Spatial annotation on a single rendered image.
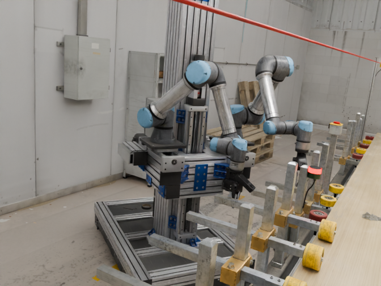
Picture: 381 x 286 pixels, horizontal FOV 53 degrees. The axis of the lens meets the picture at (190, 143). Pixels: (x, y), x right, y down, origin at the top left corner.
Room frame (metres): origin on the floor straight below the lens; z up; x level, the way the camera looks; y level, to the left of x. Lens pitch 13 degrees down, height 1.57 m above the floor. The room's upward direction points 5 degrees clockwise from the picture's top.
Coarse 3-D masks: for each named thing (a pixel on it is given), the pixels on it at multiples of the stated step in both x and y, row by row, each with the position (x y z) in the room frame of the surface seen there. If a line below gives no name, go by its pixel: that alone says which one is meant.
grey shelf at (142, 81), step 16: (128, 64) 4.49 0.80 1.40; (144, 64) 4.36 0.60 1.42; (160, 64) 4.98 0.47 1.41; (128, 80) 4.48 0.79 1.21; (144, 80) 4.35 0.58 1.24; (160, 80) 4.34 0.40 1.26; (128, 96) 4.48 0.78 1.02; (144, 96) 4.34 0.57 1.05; (160, 96) 5.02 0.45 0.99; (128, 112) 4.47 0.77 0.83; (128, 128) 4.46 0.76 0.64; (144, 176) 4.30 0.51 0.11
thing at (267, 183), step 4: (268, 180) 2.29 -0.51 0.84; (268, 184) 2.26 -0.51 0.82; (272, 184) 2.25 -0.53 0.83; (276, 184) 2.24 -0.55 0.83; (280, 184) 2.23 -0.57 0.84; (284, 184) 2.24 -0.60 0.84; (280, 188) 2.23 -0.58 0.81; (296, 188) 2.18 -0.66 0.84; (296, 192) 2.18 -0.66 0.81; (320, 196) 2.11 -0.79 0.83; (332, 196) 2.09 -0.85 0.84
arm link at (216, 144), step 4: (212, 140) 1.91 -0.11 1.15; (216, 140) 1.90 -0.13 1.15; (220, 140) 1.89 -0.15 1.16; (224, 140) 1.89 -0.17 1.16; (228, 140) 1.92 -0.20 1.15; (212, 144) 1.89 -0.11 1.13; (216, 144) 1.88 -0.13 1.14; (220, 144) 1.87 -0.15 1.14; (224, 144) 1.86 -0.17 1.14; (228, 144) 1.85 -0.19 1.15; (212, 148) 1.89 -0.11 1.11; (216, 148) 1.88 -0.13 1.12; (220, 148) 1.87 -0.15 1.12; (224, 148) 1.86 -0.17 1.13; (216, 152) 1.89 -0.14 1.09; (220, 152) 1.88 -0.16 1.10; (224, 152) 1.86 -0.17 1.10
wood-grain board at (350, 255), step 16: (368, 160) 2.81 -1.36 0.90; (352, 176) 2.32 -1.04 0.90; (368, 176) 2.35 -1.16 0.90; (352, 192) 2.00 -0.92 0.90; (368, 192) 2.03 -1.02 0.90; (336, 208) 1.74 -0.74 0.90; (352, 208) 1.76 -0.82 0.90; (368, 208) 1.78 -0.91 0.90; (352, 224) 1.57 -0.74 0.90; (368, 224) 1.58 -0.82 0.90; (320, 240) 1.38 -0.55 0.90; (336, 240) 1.39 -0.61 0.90; (352, 240) 1.41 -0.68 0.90; (368, 240) 1.42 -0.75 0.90; (336, 256) 1.26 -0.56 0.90; (352, 256) 1.27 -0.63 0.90; (368, 256) 1.28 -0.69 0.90; (304, 272) 1.13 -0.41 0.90; (320, 272) 1.14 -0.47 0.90; (336, 272) 1.15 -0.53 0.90; (352, 272) 1.16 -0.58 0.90; (368, 272) 1.17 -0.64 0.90
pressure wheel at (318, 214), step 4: (312, 212) 1.65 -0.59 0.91; (316, 212) 1.66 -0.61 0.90; (320, 212) 1.66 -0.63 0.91; (324, 212) 1.66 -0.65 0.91; (312, 216) 1.63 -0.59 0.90; (316, 216) 1.61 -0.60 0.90; (320, 216) 1.61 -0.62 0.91; (324, 216) 1.61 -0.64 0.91; (316, 220) 1.61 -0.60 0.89; (320, 220) 1.61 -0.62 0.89; (316, 232) 1.64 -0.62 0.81
